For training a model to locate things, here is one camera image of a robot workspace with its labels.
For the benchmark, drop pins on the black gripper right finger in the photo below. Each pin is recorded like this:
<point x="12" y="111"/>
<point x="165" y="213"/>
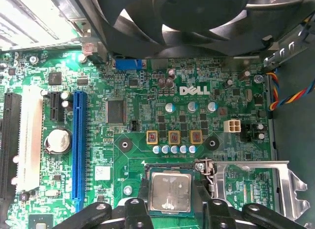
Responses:
<point x="219" y="216"/>

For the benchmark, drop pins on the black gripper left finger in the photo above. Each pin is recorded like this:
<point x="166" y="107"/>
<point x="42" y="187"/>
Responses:
<point x="137" y="216"/>

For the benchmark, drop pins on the silver CPU green edge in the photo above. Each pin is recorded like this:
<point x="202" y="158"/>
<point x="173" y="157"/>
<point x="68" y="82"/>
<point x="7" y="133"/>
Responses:
<point x="171" y="192"/>

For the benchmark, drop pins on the CPU socket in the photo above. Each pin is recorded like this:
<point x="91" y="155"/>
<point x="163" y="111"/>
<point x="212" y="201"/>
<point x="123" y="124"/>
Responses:
<point x="172" y="165"/>

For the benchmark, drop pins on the metal socket cover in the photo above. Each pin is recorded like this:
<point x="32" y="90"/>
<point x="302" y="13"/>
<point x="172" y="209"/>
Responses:
<point x="219" y="187"/>

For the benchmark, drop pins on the metal locking lever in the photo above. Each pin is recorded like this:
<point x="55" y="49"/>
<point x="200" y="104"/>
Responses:
<point x="208" y="179"/>

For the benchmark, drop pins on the blue expansion slot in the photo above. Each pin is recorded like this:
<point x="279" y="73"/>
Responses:
<point x="79" y="152"/>

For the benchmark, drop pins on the white four pin socket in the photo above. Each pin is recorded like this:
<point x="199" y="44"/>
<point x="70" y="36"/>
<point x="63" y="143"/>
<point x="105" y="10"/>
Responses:
<point x="232" y="126"/>

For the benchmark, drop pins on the green motherboard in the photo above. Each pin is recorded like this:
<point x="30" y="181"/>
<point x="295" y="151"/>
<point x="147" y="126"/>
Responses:
<point x="137" y="110"/>

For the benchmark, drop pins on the black PC case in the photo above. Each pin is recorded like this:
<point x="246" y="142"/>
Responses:
<point x="295" y="140"/>

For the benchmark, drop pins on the round coin battery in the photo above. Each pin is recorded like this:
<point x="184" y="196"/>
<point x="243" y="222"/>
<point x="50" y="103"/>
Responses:
<point x="57" y="140"/>

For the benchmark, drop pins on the white expansion slot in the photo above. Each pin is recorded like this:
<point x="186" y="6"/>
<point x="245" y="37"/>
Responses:
<point x="29" y="140"/>

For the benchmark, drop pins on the short black expansion slot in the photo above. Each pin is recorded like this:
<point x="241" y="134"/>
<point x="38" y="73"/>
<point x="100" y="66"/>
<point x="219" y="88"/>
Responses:
<point x="55" y="107"/>

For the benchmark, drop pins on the long black expansion slot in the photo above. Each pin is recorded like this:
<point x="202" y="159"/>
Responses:
<point x="8" y="145"/>

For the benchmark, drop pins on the blue port connector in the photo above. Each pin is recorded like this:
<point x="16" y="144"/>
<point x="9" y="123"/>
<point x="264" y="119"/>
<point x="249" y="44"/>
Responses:
<point x="128" y="64"/>

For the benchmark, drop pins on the black case fan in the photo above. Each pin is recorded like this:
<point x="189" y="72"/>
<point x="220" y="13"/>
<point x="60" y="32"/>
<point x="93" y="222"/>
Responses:
<point x="197" y="17"/>

